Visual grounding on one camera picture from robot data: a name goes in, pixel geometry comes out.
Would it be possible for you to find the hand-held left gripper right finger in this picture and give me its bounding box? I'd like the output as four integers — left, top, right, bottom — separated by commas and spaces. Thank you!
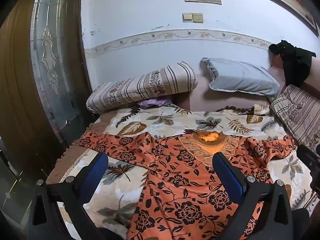
212, 152, 293, 240

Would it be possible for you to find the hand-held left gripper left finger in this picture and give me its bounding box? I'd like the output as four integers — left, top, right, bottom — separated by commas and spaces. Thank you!
27, 152, 109, 240

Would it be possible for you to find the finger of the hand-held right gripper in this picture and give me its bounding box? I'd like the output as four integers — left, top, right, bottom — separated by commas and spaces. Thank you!
296, 144, 320, 193

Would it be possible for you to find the orange floral blouse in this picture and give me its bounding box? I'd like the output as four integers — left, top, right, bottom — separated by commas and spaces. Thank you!
79, 129, 297, 240

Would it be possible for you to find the striped floral pillow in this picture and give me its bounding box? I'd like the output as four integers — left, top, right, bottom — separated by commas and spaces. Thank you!
270, 84, 320, 153

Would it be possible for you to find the leaf print blanket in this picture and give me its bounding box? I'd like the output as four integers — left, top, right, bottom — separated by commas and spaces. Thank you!
46, 104, 320, 240

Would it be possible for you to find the pink bed sheet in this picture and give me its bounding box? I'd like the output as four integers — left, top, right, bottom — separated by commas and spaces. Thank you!
172, 74, 288, 113

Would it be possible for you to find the purple cloth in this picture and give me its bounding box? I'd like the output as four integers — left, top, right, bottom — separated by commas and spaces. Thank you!
139, 98, 173, 109

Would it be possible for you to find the black cloth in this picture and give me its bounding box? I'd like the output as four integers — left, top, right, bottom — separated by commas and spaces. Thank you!
269, 40, 317, 87

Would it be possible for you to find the grey pillow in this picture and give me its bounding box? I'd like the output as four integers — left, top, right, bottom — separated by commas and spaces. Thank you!
199, 57, 280, 98

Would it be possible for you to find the striped bolster pillow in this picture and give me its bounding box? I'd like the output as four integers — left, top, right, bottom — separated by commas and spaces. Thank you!
86, 61, 198, 114

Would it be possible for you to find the wooden door with glass panel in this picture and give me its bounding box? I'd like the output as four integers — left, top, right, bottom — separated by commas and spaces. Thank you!
0, 0, 95, 175

